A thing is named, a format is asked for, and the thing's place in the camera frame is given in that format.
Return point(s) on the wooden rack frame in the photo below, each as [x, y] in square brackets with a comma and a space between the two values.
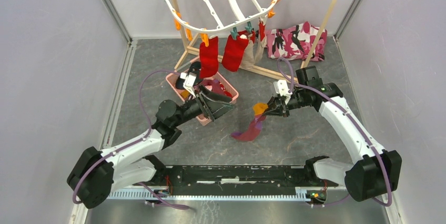
[191, 47]

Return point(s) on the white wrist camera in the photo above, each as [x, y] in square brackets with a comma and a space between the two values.
[189, 82]
[282, 90]

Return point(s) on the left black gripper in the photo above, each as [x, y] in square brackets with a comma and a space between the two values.
[211, 109]

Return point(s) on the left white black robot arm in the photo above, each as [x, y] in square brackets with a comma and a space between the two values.
[98, 173]

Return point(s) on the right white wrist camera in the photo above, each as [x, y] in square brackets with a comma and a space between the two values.
[282, 90]

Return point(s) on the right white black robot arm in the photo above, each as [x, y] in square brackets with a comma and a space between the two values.
[373, 172]

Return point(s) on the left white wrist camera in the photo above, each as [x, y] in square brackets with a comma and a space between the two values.
[189, 82]

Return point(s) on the beige sock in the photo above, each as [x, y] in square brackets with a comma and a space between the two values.
[261, 43]

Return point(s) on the red sock with white pompom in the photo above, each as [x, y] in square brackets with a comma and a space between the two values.
[234, 51]

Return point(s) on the black sock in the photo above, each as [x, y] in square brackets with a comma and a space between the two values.
[195, 67]

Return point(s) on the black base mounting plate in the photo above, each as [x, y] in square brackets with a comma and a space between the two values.
[235, 180]

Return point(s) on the maroon purple sock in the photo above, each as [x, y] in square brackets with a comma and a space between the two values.
[216, 86]
[255, 126]

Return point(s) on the pink camouflage cloth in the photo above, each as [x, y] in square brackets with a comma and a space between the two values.
[291, 43]

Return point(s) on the white round clip hanger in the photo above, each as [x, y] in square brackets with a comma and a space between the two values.
[209, 18]

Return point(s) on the plain red sock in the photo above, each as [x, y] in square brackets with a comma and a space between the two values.
[208, 56]

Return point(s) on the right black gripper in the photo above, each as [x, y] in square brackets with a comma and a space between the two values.
[277, 110]

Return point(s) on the pink perforated plastic basket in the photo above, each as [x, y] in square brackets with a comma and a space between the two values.
[171, 79]

